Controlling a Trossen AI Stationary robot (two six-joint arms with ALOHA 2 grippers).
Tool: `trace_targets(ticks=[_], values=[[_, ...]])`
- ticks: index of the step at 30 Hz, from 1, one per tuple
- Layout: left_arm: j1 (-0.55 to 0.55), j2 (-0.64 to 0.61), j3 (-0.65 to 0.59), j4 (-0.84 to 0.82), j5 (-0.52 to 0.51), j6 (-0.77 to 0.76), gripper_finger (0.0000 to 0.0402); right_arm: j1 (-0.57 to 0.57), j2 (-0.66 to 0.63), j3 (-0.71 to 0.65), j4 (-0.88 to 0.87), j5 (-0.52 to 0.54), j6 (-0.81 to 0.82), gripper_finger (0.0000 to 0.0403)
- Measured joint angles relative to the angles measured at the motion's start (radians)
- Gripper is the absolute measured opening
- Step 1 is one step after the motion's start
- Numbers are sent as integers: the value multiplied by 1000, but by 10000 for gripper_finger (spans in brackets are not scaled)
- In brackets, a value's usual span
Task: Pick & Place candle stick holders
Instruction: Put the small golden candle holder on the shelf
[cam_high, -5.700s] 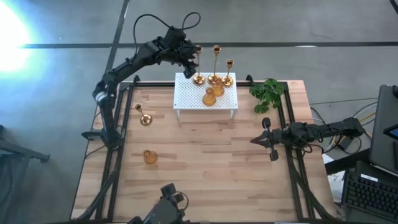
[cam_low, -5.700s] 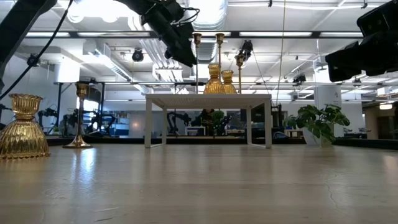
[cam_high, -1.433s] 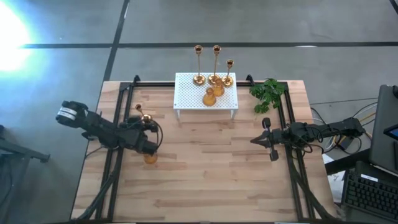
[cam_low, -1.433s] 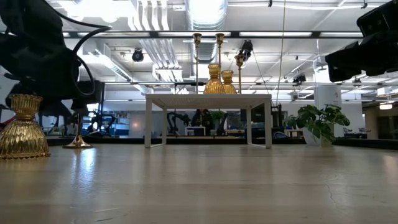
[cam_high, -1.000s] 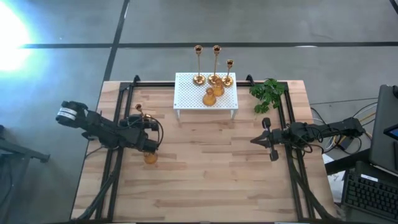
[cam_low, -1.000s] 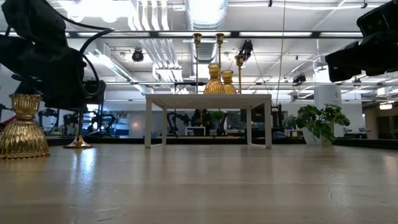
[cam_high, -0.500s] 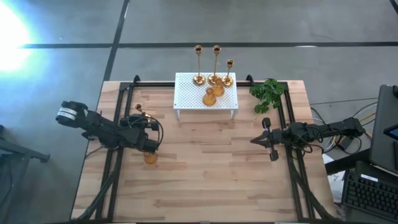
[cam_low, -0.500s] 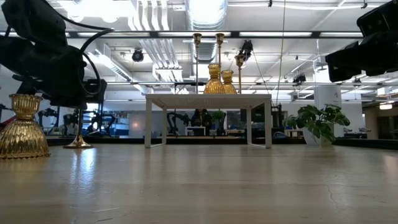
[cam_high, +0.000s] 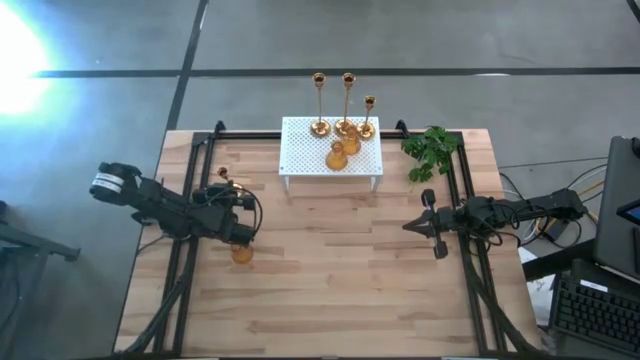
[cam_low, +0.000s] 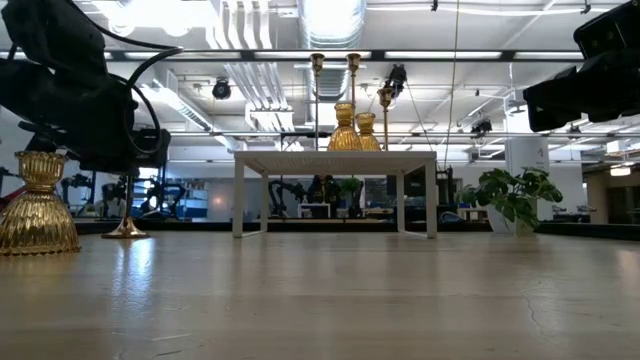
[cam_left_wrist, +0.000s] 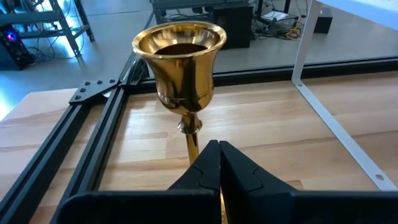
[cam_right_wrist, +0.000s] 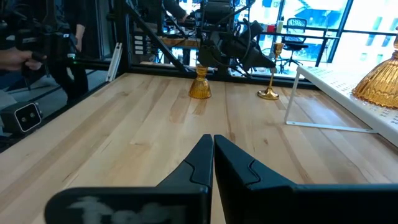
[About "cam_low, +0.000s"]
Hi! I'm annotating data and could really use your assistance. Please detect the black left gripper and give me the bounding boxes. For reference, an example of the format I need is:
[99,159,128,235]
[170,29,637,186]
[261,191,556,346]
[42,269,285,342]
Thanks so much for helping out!
[0,62,172,174]

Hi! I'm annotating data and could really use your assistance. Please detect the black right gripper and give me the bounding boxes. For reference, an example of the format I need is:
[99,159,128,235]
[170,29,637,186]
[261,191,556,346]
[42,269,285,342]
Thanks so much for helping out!
[522,47,640,134]

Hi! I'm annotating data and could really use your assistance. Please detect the short brass candlestick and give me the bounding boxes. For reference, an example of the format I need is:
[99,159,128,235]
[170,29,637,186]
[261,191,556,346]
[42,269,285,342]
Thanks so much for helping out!
[101,172,150,240]

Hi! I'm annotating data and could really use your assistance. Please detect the amber glass candle holder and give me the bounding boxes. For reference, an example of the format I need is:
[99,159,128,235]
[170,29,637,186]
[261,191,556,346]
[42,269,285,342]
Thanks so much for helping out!
[327,102,364,152]
[354,111,382,152]
[0,151,81,257]

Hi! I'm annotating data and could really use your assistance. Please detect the white pillar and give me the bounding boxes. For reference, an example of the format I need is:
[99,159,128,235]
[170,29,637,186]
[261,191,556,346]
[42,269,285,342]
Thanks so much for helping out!
[503,137,551,176]

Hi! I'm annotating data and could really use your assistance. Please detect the green potted plant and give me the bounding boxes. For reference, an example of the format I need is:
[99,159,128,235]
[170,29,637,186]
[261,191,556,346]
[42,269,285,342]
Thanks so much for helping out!
[453,167,565,237]

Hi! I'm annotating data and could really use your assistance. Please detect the black ceiling spotlight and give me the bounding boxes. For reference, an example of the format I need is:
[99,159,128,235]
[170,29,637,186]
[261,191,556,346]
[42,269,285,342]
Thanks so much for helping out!
[211,77,233,101]

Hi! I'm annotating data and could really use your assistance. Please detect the black background robot arms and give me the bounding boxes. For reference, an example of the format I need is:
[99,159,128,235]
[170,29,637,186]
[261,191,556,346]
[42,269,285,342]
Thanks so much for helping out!
[267,174,351,220]

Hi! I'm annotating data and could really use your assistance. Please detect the white perforated metal shelf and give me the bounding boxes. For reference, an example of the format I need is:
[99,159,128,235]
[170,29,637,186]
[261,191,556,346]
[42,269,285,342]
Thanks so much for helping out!
[232,149,439,240]

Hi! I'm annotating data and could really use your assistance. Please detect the black left wrist camera cable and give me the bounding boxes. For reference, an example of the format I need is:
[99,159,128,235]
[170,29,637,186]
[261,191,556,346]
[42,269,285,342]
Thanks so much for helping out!
[69,0,185,157]

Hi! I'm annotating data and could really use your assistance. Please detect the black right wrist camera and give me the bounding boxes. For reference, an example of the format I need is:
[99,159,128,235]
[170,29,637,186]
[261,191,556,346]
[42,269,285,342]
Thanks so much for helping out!
[572,0,640,59]

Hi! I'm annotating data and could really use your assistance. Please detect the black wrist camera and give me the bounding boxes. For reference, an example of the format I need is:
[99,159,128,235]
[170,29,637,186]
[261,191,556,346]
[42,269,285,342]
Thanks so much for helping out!
[0,0,109,76]
[572,0,640,59]

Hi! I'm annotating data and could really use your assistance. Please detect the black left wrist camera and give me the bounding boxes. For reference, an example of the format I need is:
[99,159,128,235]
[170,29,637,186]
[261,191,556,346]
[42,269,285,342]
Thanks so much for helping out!
[0,0,109,76]

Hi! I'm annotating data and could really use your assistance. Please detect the black overhead camera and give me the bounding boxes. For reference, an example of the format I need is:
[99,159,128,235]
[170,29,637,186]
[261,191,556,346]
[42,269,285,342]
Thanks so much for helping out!
[383,63,409,100]

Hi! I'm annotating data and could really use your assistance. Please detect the silver ventilation duct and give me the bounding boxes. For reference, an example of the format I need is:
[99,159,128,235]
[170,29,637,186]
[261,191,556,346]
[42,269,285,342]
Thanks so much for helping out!
[298,0,369,101]

